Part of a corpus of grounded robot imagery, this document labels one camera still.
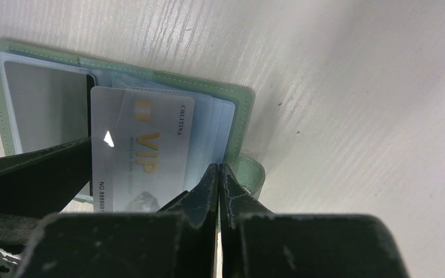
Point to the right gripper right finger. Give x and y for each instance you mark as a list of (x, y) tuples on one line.
[(259, 243)]

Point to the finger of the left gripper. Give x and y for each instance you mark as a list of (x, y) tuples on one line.
[(36, 184)]

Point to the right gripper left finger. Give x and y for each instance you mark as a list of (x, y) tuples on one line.
[(178, 241)]

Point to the green leather card holder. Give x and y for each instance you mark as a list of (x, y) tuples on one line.
[(219, 123)]

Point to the white VIP card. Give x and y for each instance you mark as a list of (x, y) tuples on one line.
[(140, 145)]

